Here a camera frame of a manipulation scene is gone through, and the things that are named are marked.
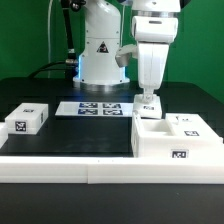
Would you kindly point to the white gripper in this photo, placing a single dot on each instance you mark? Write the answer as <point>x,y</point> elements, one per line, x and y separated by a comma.
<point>153,36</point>

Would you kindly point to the white cabinet door panel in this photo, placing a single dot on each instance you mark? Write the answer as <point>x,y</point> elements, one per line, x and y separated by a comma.
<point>151,109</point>
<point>190,125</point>

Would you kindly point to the white cabinet box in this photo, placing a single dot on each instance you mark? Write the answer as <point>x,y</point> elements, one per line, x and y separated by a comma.
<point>152,138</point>

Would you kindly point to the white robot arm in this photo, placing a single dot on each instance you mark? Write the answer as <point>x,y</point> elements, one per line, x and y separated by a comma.
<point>102,63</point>

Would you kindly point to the white cabinet top block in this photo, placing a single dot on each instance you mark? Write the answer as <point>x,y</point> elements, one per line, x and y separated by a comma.
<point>27,118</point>

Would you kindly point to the white marker sheet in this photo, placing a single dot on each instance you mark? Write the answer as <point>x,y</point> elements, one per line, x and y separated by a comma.
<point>94,109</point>

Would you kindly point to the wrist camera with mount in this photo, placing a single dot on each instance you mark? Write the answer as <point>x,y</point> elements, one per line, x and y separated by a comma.
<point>125,53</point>

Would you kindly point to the white frame border wall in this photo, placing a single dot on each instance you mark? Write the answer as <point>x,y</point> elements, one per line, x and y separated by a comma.
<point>208,169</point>

